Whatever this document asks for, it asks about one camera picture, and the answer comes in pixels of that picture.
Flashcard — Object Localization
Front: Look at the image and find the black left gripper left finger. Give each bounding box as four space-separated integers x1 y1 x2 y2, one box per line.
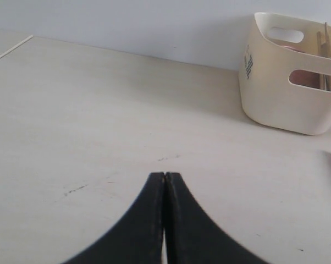
66 172 164 263

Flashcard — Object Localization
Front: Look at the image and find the wooden chopstick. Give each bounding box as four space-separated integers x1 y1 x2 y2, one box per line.
324 22 331 91
316 31 326 91

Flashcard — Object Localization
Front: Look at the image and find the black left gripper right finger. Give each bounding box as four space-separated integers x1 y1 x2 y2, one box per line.
164 172 266 263

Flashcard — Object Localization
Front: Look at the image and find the cream plastic tub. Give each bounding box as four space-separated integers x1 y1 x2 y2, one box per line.
239 12 331 135

